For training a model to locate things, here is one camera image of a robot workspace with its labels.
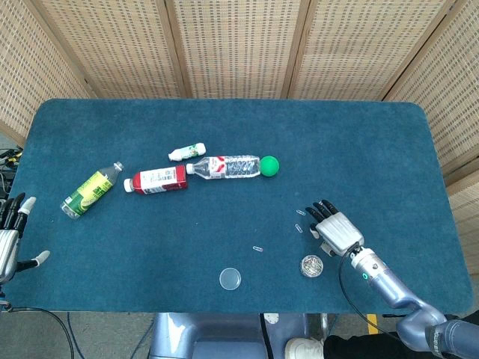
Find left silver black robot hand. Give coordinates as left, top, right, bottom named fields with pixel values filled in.
left=0, top=192, right=51, bottom=286

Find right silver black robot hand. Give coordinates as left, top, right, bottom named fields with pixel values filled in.
left=305, top=199, right=366, bottom=258

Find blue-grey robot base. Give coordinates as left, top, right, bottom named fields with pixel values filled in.
left=148, top=312, right=330, bottom=359

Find container of paper clips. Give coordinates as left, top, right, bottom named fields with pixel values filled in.
left=299, top=254, right=325, bottom=279

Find green ball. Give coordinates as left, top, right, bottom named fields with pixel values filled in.
left=259, top=155, right=281, bottom=177

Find green label plastic bottle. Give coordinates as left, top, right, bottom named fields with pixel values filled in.
left=61, top=161, right=125, bottom=221

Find clear round plastic lid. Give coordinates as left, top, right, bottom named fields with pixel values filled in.
left=219, top=266, right=242, bottom=291

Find black trousers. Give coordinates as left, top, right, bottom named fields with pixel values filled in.
left=323, top=331, right=420, bottom=359

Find white shoe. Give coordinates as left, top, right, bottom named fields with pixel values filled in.
left=284, top=337, right=326, bottom=359

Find clear water bottle red label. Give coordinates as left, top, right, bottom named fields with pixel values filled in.
left=186, top=154, right=261, bottom=180

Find woven folding screen panel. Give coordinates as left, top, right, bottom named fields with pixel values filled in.
left=383, top=0, right=479, bottom=184
left=286, top=0, right=463, bottom=102
left=31, top=0, right=192, bottom=100
left=0, top=0, right=93, bottom=138
left=164, top=0, right=311, bottom=100
left=447, top=175, right=479, bottom=265

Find blue table cloth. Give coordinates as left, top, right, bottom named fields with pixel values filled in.
left=1, top=98, right=475, bottom=314

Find red juice bottle white cap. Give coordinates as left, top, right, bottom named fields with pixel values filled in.
left=123, top=165, right=189, bottom=196

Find small white yogurt bottle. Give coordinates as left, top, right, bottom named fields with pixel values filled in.
left=168, top=142, right=208, bottom=162

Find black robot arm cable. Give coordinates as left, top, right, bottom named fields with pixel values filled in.
left=338, top=242, right=403, bottom=342

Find black floor cable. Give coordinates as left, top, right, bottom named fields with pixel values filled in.
left=0, top=304, right=75, bottom=359

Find black cable bundle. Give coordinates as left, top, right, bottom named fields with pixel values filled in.
left=0, top=147, right=24, bottom=201

